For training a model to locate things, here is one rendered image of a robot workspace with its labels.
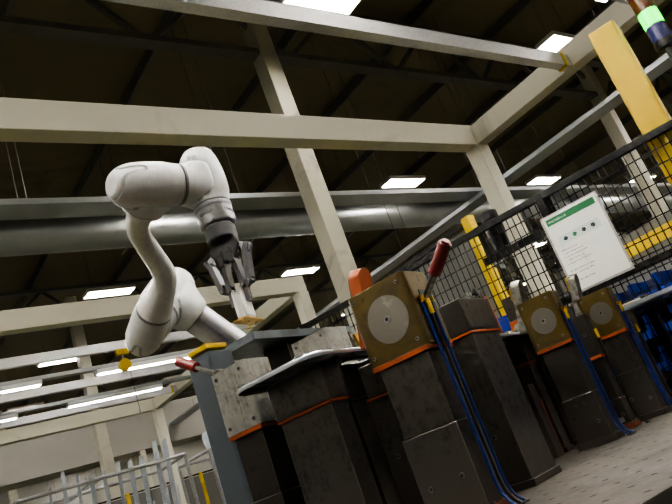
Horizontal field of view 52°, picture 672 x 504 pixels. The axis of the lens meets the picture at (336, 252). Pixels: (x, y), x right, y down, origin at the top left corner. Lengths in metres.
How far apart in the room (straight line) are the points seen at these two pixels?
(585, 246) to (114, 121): 3.11
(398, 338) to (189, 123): 3.99
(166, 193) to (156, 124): 3.18
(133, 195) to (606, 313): 1.23
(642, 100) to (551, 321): 1.26
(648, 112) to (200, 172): 1.64
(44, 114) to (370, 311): 3.69
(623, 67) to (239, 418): 1.98
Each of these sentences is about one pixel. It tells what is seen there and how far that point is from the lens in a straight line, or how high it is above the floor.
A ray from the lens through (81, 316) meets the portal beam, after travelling 7.81.
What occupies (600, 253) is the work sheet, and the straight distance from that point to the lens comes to 2.62.
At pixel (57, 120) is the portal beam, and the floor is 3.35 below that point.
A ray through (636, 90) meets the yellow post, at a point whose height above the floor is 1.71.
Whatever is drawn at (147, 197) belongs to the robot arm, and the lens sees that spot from 1.62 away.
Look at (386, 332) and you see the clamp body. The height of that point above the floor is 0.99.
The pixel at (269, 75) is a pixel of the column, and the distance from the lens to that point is 11.38.
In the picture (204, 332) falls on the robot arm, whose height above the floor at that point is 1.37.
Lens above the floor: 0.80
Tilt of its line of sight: 18 degrees up
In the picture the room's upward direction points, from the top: 20 degrees counter-clockwise
